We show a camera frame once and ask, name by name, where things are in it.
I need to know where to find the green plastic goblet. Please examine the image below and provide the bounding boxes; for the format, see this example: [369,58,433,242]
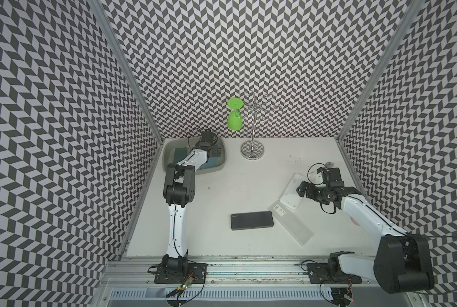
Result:
[227,97,244,131]

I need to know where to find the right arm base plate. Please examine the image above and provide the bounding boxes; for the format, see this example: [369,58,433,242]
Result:
[305,262,363,285]

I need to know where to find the grey storage box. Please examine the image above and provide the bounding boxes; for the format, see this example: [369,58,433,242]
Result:
[163,135,227,175]

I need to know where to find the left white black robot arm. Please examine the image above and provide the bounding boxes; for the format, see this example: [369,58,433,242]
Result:
[161,129,218,277]

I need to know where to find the white flat pencil case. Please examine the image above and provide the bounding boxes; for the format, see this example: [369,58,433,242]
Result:
[279,173,307,211]

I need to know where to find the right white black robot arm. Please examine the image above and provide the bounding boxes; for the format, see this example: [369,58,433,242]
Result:
[296,167,435,294]

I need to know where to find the black pencil case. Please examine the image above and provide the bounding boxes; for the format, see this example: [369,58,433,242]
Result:
[230,211,274,231]

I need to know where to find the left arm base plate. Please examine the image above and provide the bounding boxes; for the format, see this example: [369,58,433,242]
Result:
[154,262,208,285]

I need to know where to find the light blue ribbed pencil case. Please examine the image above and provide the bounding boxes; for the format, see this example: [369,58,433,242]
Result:
[200,156,225,171]

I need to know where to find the chrome cup tree stand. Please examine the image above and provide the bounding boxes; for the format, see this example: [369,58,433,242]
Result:
[241,91,277,161]

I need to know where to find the dark green pencil case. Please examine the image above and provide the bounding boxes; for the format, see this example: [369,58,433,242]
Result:
[173,147,190,165]

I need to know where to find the long frosted pencil case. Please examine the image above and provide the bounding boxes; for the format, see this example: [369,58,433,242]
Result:
[269,201,314,246]

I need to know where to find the aluminium front rail frame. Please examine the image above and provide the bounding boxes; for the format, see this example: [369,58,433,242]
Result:
[90,256,429,306]

